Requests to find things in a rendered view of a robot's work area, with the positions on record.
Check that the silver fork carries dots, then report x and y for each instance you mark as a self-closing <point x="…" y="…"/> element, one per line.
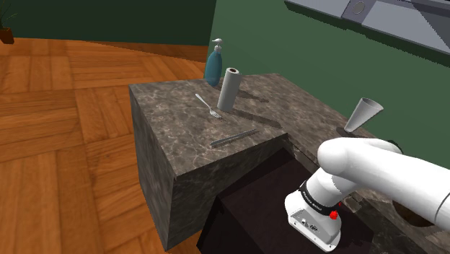
<point x="210" y="109"/>

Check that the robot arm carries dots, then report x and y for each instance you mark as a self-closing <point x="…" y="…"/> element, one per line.
<point x="379" y="168"/>

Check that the potted plant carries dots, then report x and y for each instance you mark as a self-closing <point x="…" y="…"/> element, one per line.
<point x="6" y="30"/>

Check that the blue soap dispenser bottle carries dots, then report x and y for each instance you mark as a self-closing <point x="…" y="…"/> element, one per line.
<point x="213" y="68"/>

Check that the white paper towel roll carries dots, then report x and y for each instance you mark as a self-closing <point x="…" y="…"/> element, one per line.
<point x="229" y="90"/>

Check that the grey wall cabinet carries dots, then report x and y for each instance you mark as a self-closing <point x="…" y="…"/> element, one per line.
<point x="386" y="17"/>

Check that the grey table knife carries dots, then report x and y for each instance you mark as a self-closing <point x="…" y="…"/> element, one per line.
<point x="233" y="137"/>

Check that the grey cone cup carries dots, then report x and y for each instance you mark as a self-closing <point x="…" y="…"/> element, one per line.
<point x="362" y="114"/>

